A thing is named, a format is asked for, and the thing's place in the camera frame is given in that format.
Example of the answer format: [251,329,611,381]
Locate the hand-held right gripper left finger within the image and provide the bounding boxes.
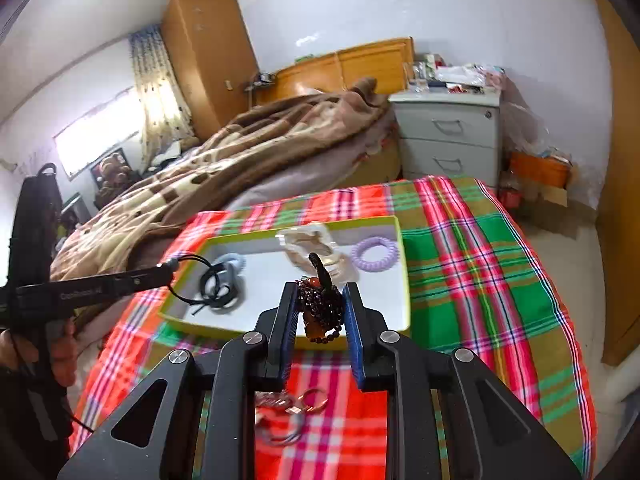
[57,282,300,480]

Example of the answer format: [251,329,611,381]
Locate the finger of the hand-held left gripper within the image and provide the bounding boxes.
[15,265,176,311]

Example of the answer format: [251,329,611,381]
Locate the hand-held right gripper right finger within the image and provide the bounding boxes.
[342,284,581,480]

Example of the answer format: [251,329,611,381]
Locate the dark beaded bracelet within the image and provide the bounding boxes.
[295,252,347,344]

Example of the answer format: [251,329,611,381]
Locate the yellow-green cardboard box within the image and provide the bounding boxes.
[159,216,412,351]

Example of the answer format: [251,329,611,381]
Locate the pinkish clear hair claw clip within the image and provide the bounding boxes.
[295,247,352,282]

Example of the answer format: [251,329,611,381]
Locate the purple spiral hair tie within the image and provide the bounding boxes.
[351,239,396,273]

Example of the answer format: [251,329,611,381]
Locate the black elastic hair tie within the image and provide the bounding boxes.
[167,255,247,318]

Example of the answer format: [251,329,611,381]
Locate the light blue spiral hair tie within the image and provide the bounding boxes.
[215,254,249,282]

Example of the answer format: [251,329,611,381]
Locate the person's left hand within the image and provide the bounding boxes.
[0,320,77,388]

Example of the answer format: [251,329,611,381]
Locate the teddy bear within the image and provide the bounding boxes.
[92,149,134,197]

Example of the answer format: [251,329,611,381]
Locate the window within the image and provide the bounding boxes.
[52,87,144,179]

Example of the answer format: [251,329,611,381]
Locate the plaid cloth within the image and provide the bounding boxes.
[70,175,596,480]

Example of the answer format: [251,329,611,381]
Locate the brown patterned blanket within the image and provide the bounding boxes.
[50,77,396,281]

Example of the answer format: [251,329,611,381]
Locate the dotted curtain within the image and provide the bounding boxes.
[129,27,194,162]

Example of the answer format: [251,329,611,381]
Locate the grey nightstand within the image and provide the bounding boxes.
[390,87,502,192]

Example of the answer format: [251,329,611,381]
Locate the wooden wardrobe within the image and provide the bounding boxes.
[160,0,261,142]

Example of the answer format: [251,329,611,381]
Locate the orange box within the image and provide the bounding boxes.
[510,152,572,189]

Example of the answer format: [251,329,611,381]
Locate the clear glass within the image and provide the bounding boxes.
[404,62,431,93]

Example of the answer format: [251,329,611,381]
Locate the wooden headboard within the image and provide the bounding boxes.
[272,37,416,97]

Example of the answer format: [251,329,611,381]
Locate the clear plastic bag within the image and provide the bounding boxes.
[500,90,601,211]

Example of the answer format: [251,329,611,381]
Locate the clutter on nightstand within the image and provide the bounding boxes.
[425,52,504,94]

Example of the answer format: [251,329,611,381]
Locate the wooden door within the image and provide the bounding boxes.
[592,0,640,367]

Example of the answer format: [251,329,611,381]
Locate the metal ring bracelets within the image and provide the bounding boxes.
[255,389,329,446]

